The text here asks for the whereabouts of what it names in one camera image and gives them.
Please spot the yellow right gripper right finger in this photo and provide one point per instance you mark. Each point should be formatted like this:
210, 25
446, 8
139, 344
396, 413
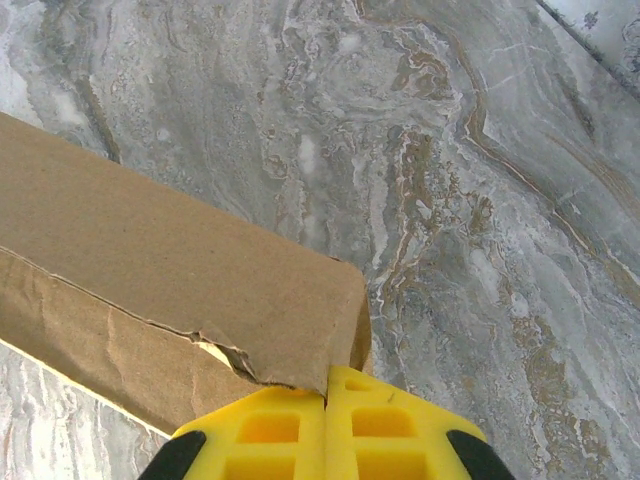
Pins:
390, 435

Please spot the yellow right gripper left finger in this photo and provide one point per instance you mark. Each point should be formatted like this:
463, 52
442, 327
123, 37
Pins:
270, 440

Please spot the brown cardboard box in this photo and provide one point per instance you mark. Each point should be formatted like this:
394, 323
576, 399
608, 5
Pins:
150, 260

